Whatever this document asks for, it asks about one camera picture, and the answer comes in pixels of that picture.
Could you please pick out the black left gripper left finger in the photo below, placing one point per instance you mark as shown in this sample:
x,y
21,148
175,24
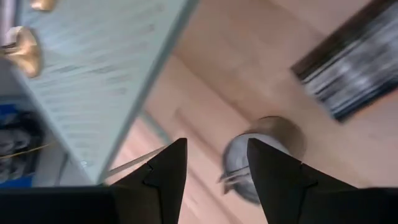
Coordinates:
x,y
158,193

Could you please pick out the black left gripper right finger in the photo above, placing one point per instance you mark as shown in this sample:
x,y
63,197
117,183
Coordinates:
x,y
289,193

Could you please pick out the silver lidded candle tin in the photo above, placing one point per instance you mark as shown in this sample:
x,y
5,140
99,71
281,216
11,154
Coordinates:
x,y
276,130

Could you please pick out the tall gold candlestick holder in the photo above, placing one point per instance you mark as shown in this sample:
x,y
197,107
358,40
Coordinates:
x,y
25,53

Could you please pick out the short gold candlestick holder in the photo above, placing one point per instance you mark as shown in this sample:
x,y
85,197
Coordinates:
x,y
43,3

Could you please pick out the green perforated metal box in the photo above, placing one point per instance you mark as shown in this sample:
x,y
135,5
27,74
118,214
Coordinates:
x,y
102,62

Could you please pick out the blue and black object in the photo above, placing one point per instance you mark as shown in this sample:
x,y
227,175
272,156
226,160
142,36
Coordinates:
x,y
18,137

